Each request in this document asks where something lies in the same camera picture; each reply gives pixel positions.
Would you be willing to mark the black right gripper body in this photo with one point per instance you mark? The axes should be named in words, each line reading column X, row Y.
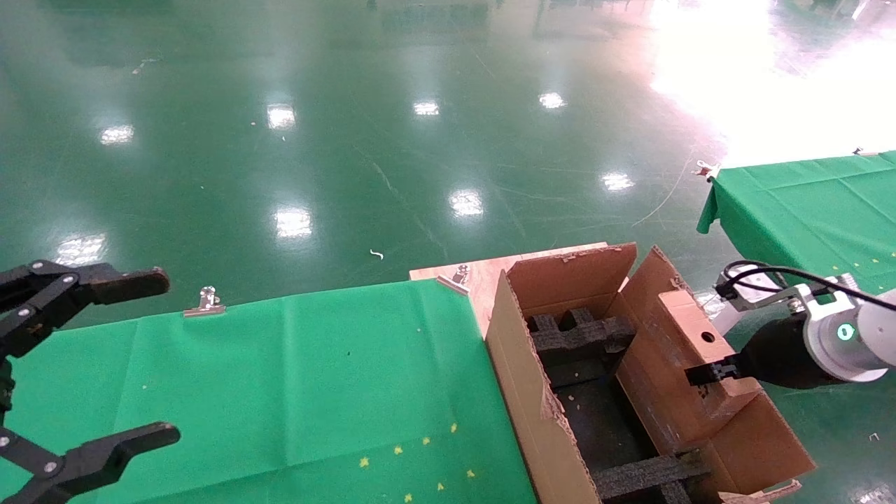
column 780, row 357

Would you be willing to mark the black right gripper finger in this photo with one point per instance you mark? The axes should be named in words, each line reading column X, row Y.
column 714, row 371

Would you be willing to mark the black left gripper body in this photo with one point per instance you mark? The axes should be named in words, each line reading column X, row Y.
column 5, row 385

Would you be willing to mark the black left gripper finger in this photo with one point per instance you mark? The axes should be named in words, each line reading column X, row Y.
column 105, row 455
column 126, row 285

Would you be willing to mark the small brown cardboard box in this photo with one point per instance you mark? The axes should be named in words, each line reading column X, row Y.
column 689, row 322

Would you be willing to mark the large open brown carton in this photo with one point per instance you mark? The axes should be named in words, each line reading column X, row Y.
column 518, row 364

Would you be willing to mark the black foam bar insert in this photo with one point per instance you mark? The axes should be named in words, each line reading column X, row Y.
column 651, row 476

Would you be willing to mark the black notched foam insert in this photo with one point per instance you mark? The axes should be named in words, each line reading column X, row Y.
column 574, row 336

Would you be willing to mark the green tablecloth with hanging corner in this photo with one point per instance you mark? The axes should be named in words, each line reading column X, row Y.
column 805, row 210

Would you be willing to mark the large green tablecloth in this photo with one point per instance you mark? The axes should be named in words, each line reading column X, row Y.
column 245, row 385

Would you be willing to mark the silver camera mount bracket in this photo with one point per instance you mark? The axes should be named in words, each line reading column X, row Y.
column 815, row 297

